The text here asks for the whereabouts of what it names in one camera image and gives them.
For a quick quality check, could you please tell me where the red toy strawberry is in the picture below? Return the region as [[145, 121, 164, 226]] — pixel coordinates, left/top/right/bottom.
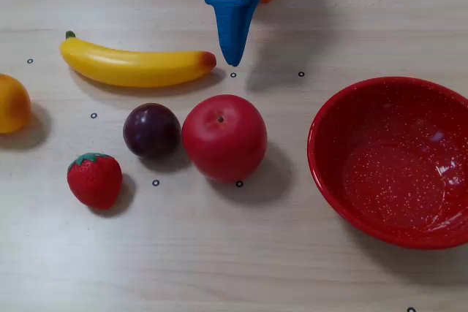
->
[[67, 152, 124, 210]]

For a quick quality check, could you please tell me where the dark purple toy plum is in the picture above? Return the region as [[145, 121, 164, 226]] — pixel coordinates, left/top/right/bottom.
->
[[122, 102, 183, 159]]

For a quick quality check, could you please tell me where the orange yellow toy peach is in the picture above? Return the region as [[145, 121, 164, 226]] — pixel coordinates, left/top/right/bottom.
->
[[0, 73, 32, 135]]

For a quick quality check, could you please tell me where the yellow toy banana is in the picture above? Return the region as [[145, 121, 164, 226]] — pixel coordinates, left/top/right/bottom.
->
[[59, 30, 218, 89]]

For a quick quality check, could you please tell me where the red toy apple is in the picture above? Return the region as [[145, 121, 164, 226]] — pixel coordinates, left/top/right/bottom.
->
[[181, 94, 268, 183]]

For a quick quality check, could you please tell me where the red speckled enamel bowl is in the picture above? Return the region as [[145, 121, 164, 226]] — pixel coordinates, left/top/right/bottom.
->
[[306, 76, 468, 251]]

